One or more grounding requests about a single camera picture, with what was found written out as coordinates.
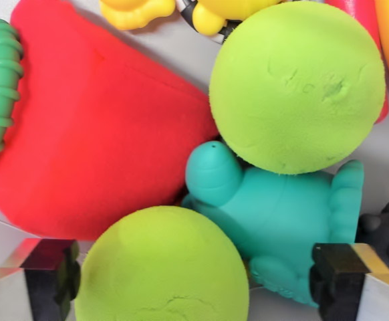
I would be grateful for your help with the black silver gripper right finger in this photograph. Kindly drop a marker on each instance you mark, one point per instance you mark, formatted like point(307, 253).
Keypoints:
point(348, 284)

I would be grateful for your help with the black silver gripper left finger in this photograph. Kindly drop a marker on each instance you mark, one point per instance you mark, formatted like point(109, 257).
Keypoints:
point(10, 294)

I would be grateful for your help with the grey bumpy ball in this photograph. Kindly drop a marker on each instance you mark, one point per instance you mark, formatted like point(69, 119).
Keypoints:
point(388, 227)

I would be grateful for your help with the teal rubber animal toy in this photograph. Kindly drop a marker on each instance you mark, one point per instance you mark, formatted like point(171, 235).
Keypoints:
point(274, 214)

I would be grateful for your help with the lime green foam ball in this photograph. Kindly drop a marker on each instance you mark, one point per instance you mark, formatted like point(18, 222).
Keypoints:
point(298, 87)
point(161, 267)

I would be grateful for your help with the red foam block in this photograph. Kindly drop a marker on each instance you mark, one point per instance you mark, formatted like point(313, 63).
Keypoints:
point(97, 140)

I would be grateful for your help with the yellow rubber animal toy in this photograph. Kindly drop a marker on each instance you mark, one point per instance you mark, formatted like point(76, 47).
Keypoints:
point(137, 11)

